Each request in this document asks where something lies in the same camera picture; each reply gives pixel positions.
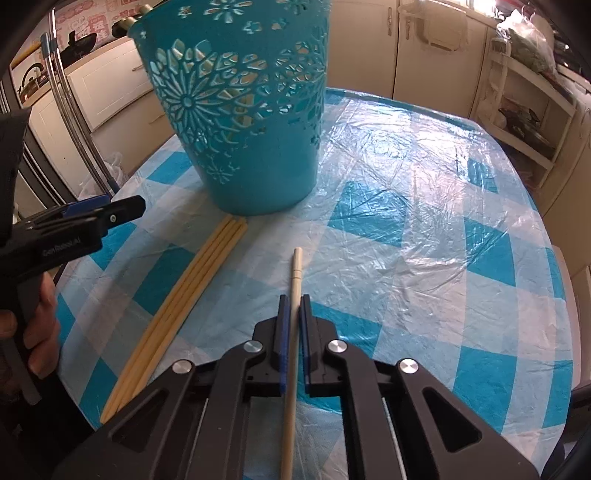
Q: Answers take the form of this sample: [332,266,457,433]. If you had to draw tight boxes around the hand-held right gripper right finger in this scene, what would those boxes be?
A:
[299,294,541,480]

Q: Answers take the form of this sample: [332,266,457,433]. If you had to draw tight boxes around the teal perforated plastic basket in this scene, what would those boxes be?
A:
[127,0,333,217]

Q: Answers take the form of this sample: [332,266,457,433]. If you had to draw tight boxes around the blue mop pole orange tip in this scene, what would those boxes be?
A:
[11,9,118,199]

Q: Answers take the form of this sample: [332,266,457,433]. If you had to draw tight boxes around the metal sliding door frame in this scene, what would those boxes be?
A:
[0,60,79,217]

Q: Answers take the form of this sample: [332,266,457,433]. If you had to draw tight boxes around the steel pot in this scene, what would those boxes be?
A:
[499,107,557,151]

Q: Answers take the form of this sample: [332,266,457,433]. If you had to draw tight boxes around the blue checked plastic tablecloth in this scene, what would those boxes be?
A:
[58,88,578,480]

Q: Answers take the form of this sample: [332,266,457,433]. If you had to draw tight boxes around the bundle of wooden chopsticks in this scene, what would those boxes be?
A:
[99,217,250,423]

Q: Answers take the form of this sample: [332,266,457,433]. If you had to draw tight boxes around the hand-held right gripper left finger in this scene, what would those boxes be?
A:
[53,295,291,480]

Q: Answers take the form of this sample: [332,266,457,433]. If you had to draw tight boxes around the cream drawer unit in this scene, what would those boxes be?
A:
[28,34,155,139]

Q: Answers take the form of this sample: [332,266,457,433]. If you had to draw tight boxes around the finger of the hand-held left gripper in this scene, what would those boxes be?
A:
[78,195,146,234]
[65,195,112,217]

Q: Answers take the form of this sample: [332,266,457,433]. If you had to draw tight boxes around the white cabinet door hanging bin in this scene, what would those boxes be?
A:
[401,0,468,51]

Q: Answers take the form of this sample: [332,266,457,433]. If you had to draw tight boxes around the steel stovetop kettle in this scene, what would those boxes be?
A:
[18,64,49,100]

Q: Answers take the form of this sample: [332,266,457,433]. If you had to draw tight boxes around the person's left hand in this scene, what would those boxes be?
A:
[0,274,61,380]

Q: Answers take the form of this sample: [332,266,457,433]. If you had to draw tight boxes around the red wall stickers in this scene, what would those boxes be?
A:
[55,0,153,35]

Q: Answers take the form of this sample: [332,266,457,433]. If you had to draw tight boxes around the white rolling storage trolley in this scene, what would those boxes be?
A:
[480,39,580,190]

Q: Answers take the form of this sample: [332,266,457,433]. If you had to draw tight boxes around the black wok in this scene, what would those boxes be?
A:
[60,31,99,61]

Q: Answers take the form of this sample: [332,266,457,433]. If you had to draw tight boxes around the cream side base cabinets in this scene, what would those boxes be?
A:
[540,60,591,278]

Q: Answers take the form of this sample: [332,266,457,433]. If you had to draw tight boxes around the single pale chopstick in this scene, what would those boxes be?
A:
[279,248,304,480]

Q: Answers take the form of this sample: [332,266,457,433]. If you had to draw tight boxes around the plastic bag of greens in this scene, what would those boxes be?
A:
[496,9,568,77]

